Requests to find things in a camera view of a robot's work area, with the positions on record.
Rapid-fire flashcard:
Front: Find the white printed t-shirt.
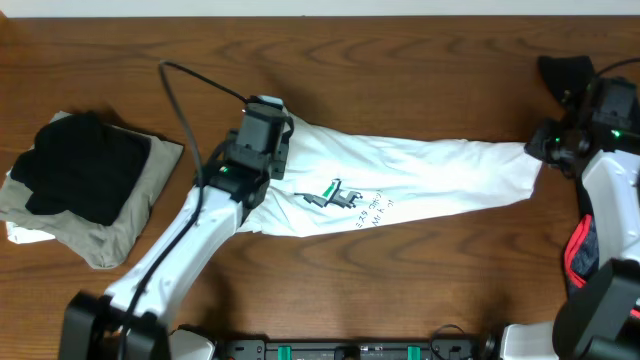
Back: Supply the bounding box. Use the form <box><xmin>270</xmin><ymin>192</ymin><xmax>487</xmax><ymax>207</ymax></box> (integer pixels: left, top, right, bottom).
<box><xmin>240</xmin><ymin>117</ymin><xmax>542</xmax><ymax>237</ymax></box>

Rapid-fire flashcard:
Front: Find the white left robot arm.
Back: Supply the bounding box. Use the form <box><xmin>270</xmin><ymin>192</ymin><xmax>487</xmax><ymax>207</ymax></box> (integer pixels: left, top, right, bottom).
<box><xmin>58</xmin><ymin>114</ymin><xmax>294</xmax><ymax>360</ymax></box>

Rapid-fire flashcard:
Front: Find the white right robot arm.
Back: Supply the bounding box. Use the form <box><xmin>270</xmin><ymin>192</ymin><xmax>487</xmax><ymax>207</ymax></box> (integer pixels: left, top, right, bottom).
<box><xmin>524</xmin><ymin>76</ymin><xmax>639</xmax><ymax>359</ymax></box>

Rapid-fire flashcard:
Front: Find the black garment at right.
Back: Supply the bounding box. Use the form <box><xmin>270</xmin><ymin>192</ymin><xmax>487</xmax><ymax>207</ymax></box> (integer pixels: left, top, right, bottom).
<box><xmin>537</xmin><ymin>55</ymin><xmax>595</xmax><ymax>107</ymax></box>

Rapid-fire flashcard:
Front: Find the grey red-trimmed garment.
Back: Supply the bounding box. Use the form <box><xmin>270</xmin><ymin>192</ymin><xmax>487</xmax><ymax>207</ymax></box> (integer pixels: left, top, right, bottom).
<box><xmin>563</xmin><ymin>213</ymin><xmax>640</xmax><ymax>321</ymax></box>

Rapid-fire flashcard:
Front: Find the folded black garment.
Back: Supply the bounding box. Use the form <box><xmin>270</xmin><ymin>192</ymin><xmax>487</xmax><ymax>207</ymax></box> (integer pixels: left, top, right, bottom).
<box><xmin>11</xmin><ymin>112</ymin><xmax>151</xmax><ymax>226</ymax></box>

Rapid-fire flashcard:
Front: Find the folded beige garment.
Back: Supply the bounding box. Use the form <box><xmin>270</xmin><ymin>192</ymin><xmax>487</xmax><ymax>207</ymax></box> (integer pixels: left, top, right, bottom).
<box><xmin>31</xmin><ymin>112</ymin><xmax>183</xmax><ymax>269</ymax></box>

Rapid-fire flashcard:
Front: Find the folded white garment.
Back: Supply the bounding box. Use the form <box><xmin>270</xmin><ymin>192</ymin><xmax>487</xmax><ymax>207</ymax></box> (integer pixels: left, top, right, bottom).
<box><xmin>1</xmin><ymin>171</ymin><xmax>55</xmax><ymax>244</ymax></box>

